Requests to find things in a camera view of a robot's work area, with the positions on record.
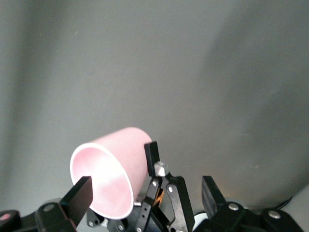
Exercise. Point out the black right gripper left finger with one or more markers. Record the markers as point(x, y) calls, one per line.
point(77, 203)

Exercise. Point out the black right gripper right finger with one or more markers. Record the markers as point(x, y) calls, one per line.
point(214, 205)

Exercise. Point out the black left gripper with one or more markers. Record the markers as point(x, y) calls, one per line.
point(160, 222)

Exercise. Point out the pink plastic cup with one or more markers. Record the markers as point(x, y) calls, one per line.
point(113, 174)

